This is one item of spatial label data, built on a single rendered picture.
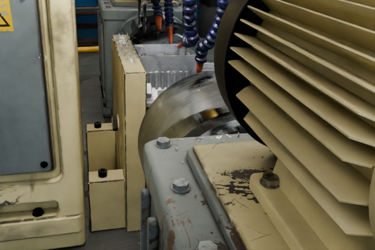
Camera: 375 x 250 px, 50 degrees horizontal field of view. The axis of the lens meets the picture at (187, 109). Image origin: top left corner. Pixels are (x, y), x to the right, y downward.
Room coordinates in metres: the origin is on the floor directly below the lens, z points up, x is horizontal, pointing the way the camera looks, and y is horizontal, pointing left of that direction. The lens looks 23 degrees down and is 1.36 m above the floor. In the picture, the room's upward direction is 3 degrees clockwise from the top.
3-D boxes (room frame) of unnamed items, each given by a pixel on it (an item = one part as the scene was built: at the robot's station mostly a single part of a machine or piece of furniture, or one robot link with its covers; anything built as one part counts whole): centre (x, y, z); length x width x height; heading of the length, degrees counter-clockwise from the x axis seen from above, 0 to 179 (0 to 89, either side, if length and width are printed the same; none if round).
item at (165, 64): (0.84, 0.06, 1.11); 0.12 x 0.11 x 0.07; 105
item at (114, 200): (0.81, 0.17, 0.97); 0.30 x 0.11 x 0.34; 15
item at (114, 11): (1.43, 0.17, 0.99); 0.35 x 0.31 x 0.37; 15
